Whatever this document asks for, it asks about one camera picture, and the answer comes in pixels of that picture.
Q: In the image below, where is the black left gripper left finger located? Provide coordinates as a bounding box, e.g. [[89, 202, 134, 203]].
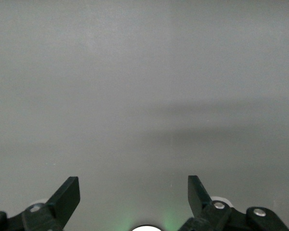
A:
[[0, 176, 81, 231]]

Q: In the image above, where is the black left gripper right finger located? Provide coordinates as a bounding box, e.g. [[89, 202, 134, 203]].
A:
[[177, 175, 289, 231]]

